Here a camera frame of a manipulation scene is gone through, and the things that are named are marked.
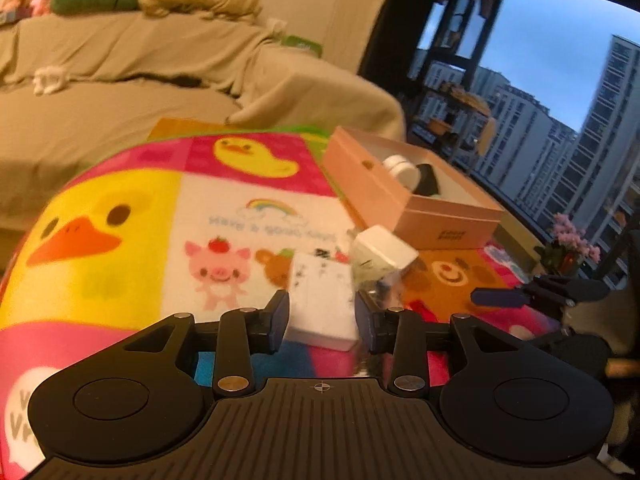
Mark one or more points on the white round jar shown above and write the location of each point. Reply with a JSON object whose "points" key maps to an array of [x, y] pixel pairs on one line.
{"points": [[402, 170]]}

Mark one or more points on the white wall socket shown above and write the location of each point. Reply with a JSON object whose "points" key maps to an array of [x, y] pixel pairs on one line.
{"points": [[322, 300]]}

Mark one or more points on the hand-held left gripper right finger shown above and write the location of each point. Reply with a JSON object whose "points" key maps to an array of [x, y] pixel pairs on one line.
{"points": [[362, 322]]}

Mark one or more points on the black square box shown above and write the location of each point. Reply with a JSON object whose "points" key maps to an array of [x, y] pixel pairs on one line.
{"points": [[427, 180]]}

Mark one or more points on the white wall outlet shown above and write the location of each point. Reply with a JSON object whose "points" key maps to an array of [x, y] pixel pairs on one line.
{"points": [[276, 26]]}

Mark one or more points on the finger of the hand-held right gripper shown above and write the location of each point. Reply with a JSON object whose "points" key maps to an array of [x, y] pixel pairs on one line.
{"points": [[570, 287], [497, 298]]}

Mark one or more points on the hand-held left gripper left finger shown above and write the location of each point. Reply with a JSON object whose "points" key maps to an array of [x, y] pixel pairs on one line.
{"points": [[280, 322]]}

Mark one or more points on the pink flower pot plant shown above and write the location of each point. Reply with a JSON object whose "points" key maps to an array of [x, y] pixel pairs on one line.
{"points": [[570, 245]]}

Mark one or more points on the pink cardboard box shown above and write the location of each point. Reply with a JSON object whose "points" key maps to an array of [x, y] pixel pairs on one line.
{"points": [[445, 222]]}

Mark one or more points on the colourful cartoon play mat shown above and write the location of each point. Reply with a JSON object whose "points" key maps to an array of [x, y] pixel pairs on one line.
{"points": [[150, 240]]}

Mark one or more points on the white charger plug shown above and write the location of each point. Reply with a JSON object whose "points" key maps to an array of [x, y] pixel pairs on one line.
{"points": [[382, 252]]}

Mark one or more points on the beige covered sofa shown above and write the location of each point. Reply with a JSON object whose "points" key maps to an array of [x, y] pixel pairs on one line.
{"points": [[125, 70]]}

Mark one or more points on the small white plush toy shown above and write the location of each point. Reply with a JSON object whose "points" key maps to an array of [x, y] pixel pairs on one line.
{"points": [[49, 80]]}

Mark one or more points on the green box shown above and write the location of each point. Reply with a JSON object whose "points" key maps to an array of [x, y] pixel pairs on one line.
{"points": [[300, 44]]}

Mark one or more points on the apartment buildings outside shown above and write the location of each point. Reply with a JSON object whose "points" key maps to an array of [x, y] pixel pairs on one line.
{"points": [[550, 150]]}

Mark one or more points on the black metal balcony rack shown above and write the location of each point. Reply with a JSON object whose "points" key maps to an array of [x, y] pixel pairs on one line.
{"points": [[450, 70]]}

